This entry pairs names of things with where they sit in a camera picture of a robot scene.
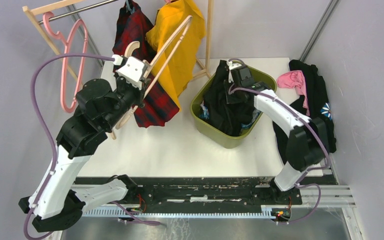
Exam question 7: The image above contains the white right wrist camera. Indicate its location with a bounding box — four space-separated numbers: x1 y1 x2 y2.
226 60 244 84

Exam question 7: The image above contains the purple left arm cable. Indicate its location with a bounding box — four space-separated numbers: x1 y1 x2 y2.
23 53 162 240

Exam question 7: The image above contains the metal rack rod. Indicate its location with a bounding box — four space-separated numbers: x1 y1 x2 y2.
30 0 116 22

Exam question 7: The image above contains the white cable duct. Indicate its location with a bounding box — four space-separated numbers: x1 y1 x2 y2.
82 205 275 220

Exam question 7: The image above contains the wooden clothes rack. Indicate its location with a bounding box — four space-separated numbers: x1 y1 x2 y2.
22 0 215 141

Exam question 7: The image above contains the pink garment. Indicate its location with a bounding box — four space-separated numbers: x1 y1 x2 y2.
276 70 310 116

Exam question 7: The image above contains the red plaid skirt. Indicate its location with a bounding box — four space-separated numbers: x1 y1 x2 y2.
111 1 182 129

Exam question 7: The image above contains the blue floral skirt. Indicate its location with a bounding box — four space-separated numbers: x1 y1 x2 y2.
198 101 261 136

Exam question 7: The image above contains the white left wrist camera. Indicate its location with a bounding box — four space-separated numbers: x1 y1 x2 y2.
112 54 147 91

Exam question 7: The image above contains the olive green plastic basket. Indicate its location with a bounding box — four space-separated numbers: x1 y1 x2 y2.
190 74 263 149

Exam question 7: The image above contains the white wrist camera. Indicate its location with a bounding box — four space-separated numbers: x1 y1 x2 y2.
226 60 244 84
112 54 147 91

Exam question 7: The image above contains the beige wooden hanger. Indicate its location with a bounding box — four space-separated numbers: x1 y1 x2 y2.
115 15 194 131

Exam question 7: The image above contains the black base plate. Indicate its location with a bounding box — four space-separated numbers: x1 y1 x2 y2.
72 176 303 215

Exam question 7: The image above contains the black skirt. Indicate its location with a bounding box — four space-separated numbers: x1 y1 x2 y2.
199 60 261 137

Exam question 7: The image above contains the pink plastic hanger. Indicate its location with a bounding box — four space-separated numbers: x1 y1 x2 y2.
42 11 90 114

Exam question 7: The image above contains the black garment with flower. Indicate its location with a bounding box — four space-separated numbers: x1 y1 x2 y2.
288 59 337 153

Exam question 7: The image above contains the yellow skirt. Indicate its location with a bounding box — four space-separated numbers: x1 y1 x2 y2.
146 0 206 108

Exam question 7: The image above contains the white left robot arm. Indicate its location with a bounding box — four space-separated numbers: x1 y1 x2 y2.
18 77 145 233

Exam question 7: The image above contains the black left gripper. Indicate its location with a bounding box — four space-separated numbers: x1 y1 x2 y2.
102 69 151 130

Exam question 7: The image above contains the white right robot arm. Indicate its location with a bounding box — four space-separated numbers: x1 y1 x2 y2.
226 59 330 204

